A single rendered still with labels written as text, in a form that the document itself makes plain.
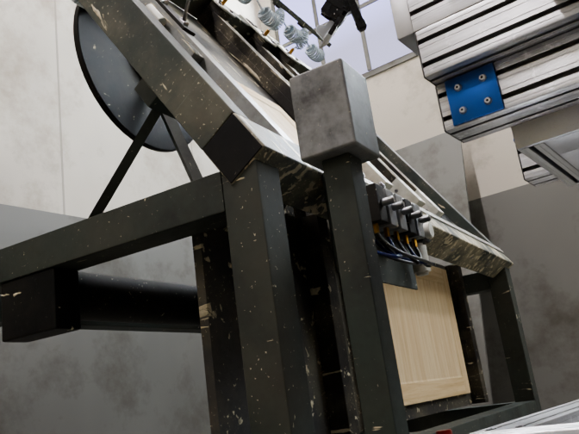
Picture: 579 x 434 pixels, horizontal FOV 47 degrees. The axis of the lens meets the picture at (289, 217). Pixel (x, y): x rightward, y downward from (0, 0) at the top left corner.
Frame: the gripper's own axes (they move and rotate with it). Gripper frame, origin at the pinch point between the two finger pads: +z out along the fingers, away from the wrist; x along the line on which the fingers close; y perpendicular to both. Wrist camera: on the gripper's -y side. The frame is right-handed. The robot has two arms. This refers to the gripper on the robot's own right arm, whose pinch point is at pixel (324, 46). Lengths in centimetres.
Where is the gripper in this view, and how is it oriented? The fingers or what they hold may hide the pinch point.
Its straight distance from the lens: 228.7
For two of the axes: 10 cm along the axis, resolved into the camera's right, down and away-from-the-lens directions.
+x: -0.3, 0.6, -10.0
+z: -5.4, 8.4, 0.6
